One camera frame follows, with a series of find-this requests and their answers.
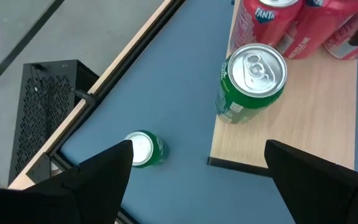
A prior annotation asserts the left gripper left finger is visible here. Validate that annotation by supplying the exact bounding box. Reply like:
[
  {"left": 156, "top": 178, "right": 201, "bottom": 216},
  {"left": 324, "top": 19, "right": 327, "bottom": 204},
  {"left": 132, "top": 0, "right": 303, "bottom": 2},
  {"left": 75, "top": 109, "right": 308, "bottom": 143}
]
[{"left": 0, "top": 139, "right": 135, "bottom": 224}]

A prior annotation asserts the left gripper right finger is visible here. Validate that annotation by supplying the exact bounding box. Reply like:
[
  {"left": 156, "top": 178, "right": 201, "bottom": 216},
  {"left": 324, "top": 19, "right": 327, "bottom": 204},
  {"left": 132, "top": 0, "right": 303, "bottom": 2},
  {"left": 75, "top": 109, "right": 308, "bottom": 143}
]
[{"left": 264, "top": 139, "right": 358, "bottom": 224}]

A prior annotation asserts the red soda can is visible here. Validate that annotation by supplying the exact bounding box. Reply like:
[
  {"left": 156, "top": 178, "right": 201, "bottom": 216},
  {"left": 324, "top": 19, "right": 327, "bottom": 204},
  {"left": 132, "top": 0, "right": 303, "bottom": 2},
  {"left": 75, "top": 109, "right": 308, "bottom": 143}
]
[
  {"left": 278, "top": 0, "right": 358, "bottom": 60},
  {"left": 228, "top": 0, "right": 304, "bottom": 54}
]

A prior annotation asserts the green Sprite can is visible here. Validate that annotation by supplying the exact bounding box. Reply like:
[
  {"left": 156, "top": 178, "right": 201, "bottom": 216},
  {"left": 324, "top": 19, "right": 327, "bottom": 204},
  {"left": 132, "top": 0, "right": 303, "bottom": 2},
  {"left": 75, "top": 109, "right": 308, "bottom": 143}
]
[
  {"left": 214, "top": 43, "right": 288, "bottom": 124},
  {"left": 124, "top": 129, "right": 170, "bottom": 169}
]

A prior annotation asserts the wooden shelf black metal frame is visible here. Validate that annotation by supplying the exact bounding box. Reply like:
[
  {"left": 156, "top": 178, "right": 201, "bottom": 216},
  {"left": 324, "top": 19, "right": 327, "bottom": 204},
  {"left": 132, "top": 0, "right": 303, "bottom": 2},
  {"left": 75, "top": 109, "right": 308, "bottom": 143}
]
[{"left": 206, "top": 0, "right": 358, "bottom": 178}]

